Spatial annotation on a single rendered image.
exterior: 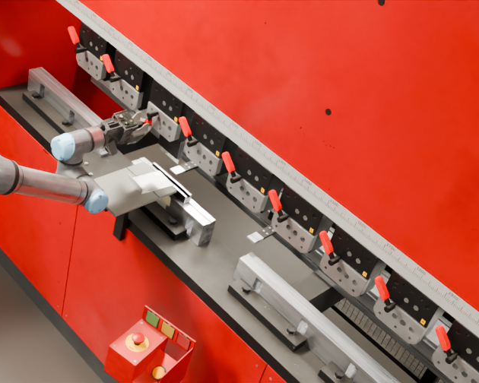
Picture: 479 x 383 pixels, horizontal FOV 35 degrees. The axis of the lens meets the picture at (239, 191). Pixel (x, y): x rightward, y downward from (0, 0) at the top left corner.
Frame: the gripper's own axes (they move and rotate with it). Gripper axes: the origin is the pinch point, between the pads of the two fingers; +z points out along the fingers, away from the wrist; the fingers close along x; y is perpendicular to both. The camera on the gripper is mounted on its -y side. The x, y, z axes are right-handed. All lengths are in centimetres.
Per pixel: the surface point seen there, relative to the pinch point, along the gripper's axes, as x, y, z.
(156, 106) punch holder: 2.1, 6.2, 3.0
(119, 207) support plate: -17.9, -14.1, -17.3
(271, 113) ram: -33, 44, 3
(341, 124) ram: -50, 60, 3
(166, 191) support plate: -19.1, -13.7, 1.6
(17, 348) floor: -16, -120, -27
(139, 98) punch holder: 9.7, 1.7, 3.2
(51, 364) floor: -29, -115, -20
